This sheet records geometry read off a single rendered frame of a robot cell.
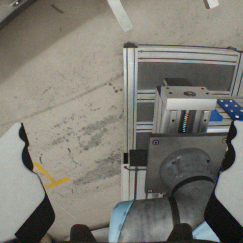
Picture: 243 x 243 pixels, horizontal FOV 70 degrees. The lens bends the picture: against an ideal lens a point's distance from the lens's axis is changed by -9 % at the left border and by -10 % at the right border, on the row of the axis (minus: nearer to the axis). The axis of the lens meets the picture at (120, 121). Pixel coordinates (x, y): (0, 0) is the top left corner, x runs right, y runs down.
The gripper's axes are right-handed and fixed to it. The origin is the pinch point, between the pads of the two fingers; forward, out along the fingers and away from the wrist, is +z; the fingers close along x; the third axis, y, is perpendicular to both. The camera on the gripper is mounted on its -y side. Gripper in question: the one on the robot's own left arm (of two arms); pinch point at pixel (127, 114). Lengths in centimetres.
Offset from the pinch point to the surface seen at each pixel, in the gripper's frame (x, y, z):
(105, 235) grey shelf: -27, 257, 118
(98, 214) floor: -36, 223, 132
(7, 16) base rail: -44, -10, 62
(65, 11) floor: -40, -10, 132
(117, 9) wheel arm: -1.8, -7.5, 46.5
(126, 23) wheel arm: 0.6, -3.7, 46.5
